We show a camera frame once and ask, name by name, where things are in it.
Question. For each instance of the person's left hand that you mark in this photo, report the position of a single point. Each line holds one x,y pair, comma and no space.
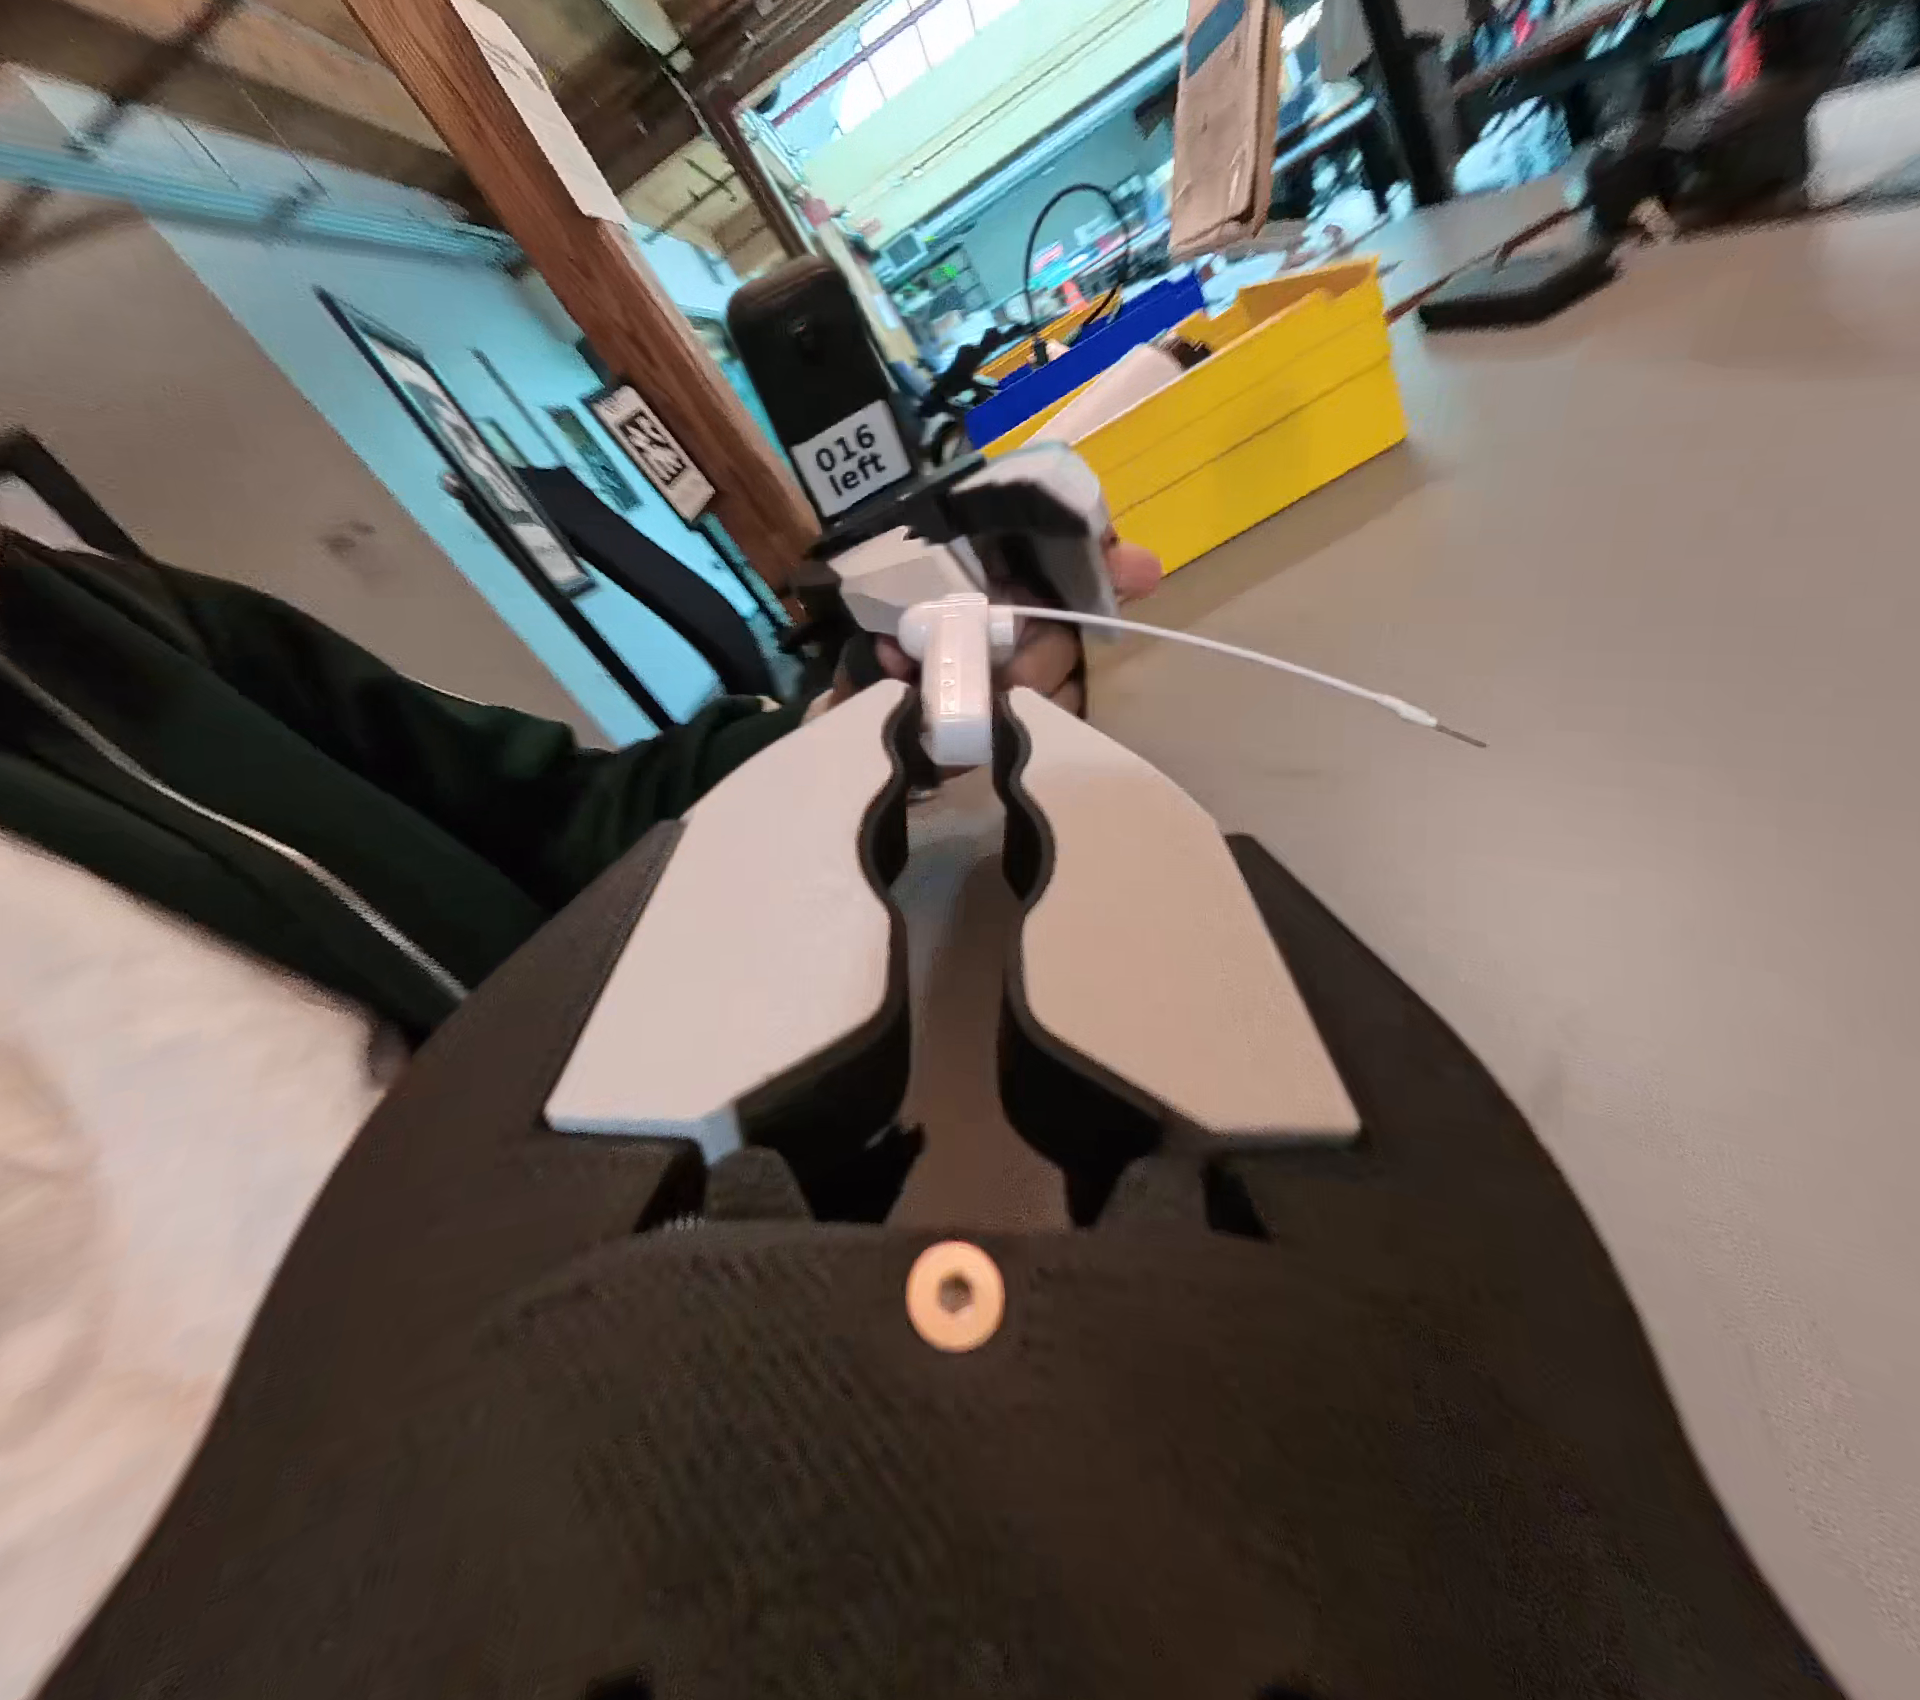
1137,573

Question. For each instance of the wooden post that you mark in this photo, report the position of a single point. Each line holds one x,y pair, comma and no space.
494,125

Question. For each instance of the black high-back chair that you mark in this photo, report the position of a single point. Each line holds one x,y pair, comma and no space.
645,591

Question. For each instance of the blue plastic bin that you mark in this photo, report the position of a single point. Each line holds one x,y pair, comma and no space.
1141,320

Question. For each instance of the yellow plastic bin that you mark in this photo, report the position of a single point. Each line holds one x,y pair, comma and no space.
1260,440

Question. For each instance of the large black framed poster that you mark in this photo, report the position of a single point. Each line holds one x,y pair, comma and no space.
451,440

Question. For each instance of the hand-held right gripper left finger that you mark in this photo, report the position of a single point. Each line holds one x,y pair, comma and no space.
750,951

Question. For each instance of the black flat box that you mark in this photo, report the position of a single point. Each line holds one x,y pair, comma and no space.
1514,291

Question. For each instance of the cardboard sheet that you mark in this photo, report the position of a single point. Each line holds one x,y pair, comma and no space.
1239,50

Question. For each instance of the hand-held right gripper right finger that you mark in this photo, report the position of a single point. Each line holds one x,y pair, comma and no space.
1185,965

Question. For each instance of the grey desk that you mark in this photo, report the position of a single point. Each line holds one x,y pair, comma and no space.
1575,830

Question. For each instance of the black framed marker sign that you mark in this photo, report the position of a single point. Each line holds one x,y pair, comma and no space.
652,453

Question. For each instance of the person's white clothing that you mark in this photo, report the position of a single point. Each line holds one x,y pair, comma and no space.
134,1205

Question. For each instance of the white bottle with black cap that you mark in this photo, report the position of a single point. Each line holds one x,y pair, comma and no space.
1119,394

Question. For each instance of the white paper notice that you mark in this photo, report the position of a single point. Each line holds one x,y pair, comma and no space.
524,94

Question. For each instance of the person's left forearm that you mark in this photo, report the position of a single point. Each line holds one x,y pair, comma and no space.
374,740

